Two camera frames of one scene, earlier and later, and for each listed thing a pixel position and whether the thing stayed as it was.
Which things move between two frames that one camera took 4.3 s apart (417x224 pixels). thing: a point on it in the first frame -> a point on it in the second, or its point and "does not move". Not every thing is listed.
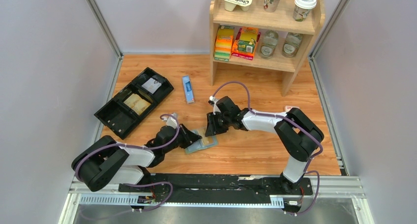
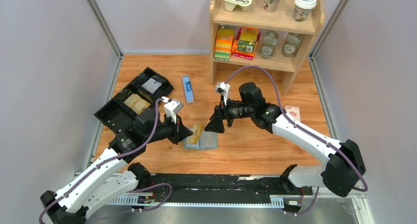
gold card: [137, 105] does not move
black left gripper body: [174, 145] -> [166, 129]
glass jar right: [291, 44] does not move
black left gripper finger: [186, 142] -> [180, 137]
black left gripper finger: [185, 131] does not move
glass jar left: [270, 40] does not move
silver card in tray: [152, 85] does not move
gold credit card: [208, 140] -> [196, 128]
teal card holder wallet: [198, 145] does not move
